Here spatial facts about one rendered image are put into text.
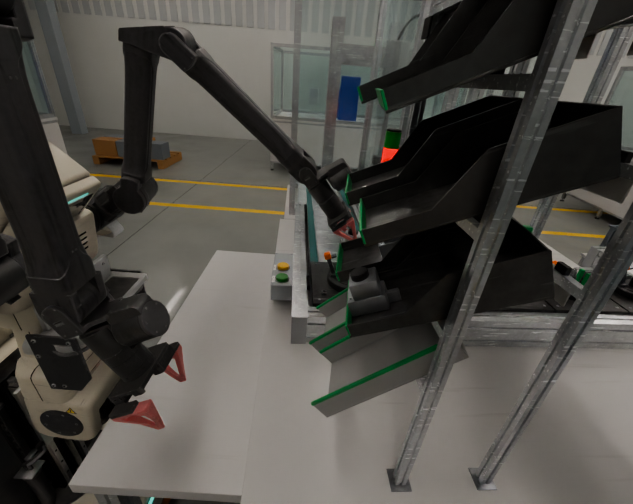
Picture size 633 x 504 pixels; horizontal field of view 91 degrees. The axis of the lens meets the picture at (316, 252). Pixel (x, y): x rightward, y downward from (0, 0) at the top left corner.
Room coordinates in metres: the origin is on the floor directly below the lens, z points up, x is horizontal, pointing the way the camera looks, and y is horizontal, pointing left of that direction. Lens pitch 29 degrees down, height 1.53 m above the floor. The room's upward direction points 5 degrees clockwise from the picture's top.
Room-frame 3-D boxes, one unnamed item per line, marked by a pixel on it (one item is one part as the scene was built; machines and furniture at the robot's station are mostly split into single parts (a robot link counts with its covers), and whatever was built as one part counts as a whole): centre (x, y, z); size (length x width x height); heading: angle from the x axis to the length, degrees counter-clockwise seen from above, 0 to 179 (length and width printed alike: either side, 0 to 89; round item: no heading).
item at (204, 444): (0.74, 0.07, 0.84); 0.90 x 0.70 x 0.03; 1
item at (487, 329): (0.89, -0.59, 0.91); 1.24 x 0.33 x 0.10; 95
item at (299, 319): (1.11, 0.06, 0.91); 0.89 x 0.06 x 0.11; 5
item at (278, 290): (0.92, 0.11, 0.93); 0.21 x 0.07 x 0.06; 5
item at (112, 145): (5.74, 3.34, 0.20); 1.20 x 0.80 x 0.41; 91
